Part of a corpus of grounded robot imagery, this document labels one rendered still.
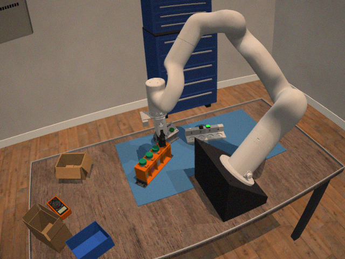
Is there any white key housing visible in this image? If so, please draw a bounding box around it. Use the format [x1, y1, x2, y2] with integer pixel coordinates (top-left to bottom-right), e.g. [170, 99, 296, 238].
[153, 122, 179, 144]

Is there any orange digital multimeter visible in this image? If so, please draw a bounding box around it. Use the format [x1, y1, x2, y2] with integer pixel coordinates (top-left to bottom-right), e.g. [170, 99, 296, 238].
[47, 196, 72, 220]

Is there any blue open bin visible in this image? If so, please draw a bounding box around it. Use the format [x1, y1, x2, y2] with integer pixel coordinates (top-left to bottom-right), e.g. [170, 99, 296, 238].
[65, 221, 115, 259]

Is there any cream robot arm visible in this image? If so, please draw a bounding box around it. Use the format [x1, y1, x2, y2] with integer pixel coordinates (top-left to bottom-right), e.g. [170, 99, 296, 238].
[140, 10, 307, 186]

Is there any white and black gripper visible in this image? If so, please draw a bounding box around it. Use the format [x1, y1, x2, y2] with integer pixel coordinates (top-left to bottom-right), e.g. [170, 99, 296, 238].
[153, 114, 168, 147]

